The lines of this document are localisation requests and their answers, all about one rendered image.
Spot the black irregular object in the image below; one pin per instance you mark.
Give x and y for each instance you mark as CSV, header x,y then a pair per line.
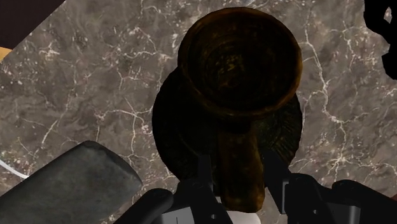
x,y
377,18

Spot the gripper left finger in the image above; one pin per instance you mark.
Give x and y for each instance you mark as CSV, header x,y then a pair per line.
x,y
192,198

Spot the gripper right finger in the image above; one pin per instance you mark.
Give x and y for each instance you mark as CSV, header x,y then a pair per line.
x,y
304,198

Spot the dark grey rounded slab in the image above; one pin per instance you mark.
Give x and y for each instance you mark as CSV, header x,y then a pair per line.
x,y
68,189

